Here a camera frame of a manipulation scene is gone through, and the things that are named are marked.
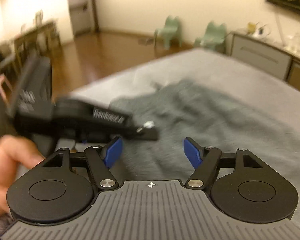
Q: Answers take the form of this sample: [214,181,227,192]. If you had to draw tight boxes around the white power strip with chargers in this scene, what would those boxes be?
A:
[247,22,272,38]

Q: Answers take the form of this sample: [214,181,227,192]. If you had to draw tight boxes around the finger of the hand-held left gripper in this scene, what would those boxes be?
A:
[133,121,155,132]
[110,129,158,141]

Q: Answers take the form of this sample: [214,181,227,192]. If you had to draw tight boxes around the wooden dining table with chairs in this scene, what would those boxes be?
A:
[0,21,62,80]

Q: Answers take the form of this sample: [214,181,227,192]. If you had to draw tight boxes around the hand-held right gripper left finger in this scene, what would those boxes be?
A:
[40,137,123,190]

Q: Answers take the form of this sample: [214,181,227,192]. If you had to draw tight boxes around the grey sweatpants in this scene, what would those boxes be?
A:
[109,79,300,180]

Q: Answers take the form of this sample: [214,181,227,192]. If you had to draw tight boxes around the long grey brown sideboard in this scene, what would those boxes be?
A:
[225,31,300,90]

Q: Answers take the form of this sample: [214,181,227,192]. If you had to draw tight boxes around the person's left hand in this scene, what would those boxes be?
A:
[0,135,47,221]

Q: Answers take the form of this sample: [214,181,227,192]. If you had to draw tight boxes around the white interior door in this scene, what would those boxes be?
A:
[67,0,100,37]

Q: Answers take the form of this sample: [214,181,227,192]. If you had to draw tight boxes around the glass cups on white tray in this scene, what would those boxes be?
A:
[284,34,300,53]

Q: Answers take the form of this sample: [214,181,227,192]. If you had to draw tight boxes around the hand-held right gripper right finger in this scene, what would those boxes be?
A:
[183,137,264,190]

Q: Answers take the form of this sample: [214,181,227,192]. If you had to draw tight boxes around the green plastic child chair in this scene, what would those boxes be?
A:
[194,21,228,53]
[154,16,182,51]

